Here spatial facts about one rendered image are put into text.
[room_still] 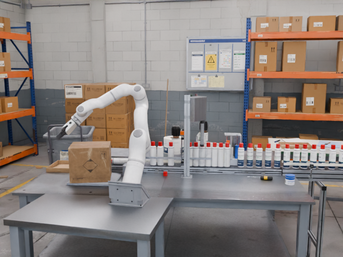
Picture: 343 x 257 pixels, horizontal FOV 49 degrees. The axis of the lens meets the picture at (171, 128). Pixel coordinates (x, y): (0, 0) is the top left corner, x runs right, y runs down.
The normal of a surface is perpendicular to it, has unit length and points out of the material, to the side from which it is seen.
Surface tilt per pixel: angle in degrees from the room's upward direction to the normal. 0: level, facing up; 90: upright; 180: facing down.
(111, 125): 91
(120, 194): 90
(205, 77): 90
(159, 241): 90
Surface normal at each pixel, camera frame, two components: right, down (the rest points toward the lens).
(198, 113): 0.77, 0.11
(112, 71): -0.22, 0.16
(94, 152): 0.11, 0.17
